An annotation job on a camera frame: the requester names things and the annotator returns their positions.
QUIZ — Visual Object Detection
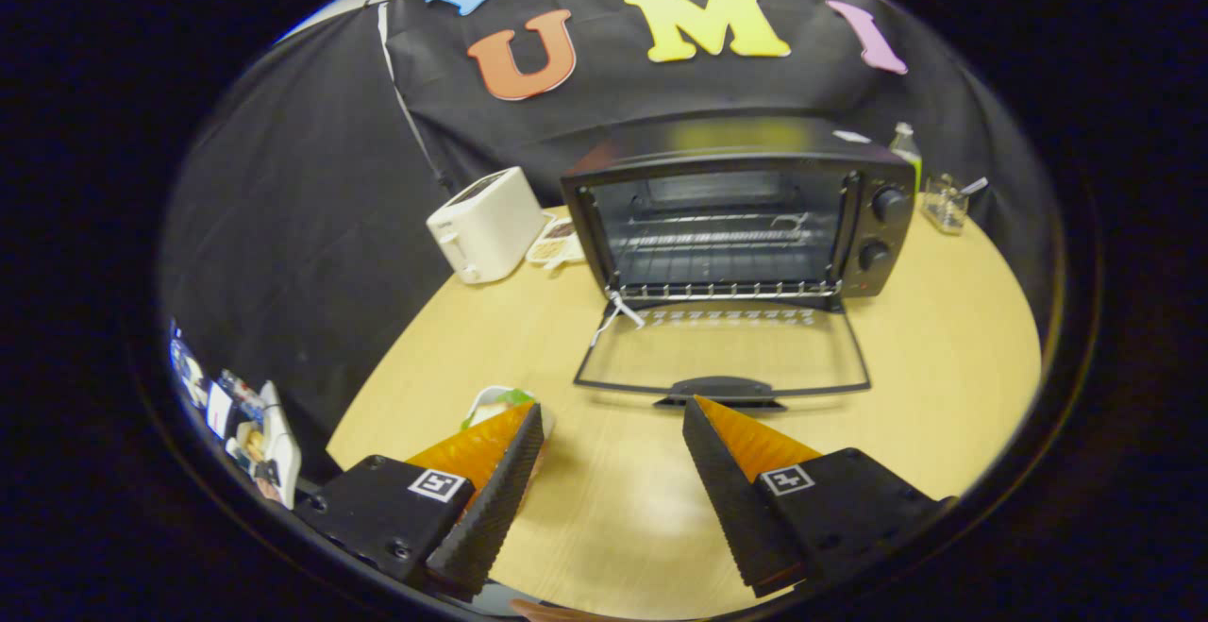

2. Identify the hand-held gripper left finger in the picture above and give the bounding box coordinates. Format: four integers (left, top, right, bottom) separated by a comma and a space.
294, 402, 548, 602

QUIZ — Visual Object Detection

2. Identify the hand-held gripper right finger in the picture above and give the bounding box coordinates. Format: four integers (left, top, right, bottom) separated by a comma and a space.
681, 395, 954, 597

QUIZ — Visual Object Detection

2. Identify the bread sandwich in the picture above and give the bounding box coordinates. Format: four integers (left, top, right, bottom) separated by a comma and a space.
461, 386, 556, 472

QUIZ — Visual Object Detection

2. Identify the black toaster oven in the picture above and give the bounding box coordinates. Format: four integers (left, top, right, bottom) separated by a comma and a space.
560, 115, 918, 411

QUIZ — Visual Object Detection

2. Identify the white pop-up toaster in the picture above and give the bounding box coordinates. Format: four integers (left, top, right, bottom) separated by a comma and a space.
426, 166, 546, 285

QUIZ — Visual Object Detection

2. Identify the stack of printed cards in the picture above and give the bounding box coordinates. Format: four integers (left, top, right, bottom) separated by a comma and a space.
170, 320, 303, 510

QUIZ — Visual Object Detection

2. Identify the small white snack tray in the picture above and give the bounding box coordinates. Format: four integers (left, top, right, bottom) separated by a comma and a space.
527, 216, 586, 272

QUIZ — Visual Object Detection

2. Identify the green label bottle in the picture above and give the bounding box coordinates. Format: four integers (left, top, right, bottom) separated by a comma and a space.
889, 122, 923, 193

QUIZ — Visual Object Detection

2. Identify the small wire basket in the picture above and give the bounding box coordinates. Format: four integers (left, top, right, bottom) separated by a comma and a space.
920, 174, 971, 236

